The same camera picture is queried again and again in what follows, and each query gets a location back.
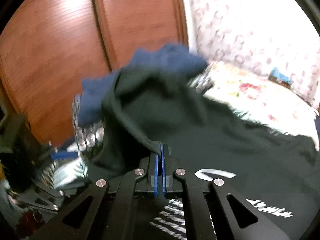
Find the blue small box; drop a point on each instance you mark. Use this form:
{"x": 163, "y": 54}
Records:
{"x": 277, "y": 77}

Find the ring patterned curtain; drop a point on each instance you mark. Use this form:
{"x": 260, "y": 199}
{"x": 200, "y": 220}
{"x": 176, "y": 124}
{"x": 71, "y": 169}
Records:
{"x": 260, "y": 35}

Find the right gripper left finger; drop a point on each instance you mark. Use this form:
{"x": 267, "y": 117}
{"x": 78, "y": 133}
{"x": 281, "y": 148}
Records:
{"x": 106, "y": 209}

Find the palm leaf bedsheet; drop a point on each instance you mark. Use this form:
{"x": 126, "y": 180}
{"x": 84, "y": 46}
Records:
{"x": 56, "y": 174}

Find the brown louvered wardrobe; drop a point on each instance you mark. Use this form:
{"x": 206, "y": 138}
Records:
{"x": 49, "y": 46}

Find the floral blanket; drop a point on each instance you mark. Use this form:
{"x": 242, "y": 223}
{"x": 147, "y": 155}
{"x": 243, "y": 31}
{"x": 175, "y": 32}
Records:
{"x": 260, "y": 100}

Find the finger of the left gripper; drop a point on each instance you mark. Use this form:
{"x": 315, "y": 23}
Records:
{"x": 67, "y": 151}

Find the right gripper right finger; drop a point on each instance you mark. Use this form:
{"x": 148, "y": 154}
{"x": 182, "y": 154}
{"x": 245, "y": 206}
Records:
{"x": 215, "y": 211}

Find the navy folded garment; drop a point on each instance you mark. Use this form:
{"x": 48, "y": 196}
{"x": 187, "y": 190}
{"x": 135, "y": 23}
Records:
{"x": 172, "y": 58}

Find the black printed t-shirt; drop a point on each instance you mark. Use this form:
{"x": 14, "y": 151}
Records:
{"x": 146, "y": 108}

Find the paisley patterned folded garment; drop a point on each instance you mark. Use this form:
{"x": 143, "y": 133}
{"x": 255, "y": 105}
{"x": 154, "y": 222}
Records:
{"x": 88, "y": 125}

